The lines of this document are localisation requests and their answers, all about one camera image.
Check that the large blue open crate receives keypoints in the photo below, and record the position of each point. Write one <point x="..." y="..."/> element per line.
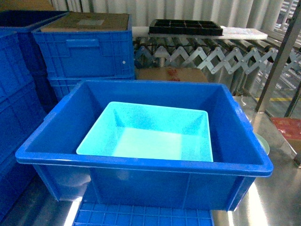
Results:
<point x="238" y="157"/>

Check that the red printed cardboard box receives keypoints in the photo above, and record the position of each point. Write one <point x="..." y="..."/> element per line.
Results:
<point x="290" y="128"/>

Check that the blue crate stack left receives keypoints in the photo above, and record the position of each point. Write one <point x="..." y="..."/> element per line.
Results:
<point x="20" y="114"/>

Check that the cardboard box red print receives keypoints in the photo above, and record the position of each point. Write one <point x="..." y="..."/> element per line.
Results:
<point x="171" y="74"/>

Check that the black compartment tray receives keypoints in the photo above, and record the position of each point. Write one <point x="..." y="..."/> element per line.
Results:
<point x="185" y="27"/>

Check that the expandable roller conveyor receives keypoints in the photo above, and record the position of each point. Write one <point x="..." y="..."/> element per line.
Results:
<point x="213" y="55"/>

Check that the grey metal post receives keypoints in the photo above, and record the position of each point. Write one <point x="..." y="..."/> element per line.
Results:
<point x="280" y="61"/>

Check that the pale green bowl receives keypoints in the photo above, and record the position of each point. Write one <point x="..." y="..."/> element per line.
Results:
<point x="263" y="143"/>

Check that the blue crate with cardboard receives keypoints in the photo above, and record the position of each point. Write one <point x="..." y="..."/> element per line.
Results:
<point x="87" y="45"/>

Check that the blue crate under cardboard crate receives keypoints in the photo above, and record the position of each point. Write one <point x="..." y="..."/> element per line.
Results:
<point x="62" y="85"/>

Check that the dark blue crate rear left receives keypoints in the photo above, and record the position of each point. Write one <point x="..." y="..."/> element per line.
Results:
<point x="23" y="22"/>

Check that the turquoise plastic bin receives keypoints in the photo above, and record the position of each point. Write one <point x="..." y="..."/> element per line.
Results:
<point x="140" y="131"/>

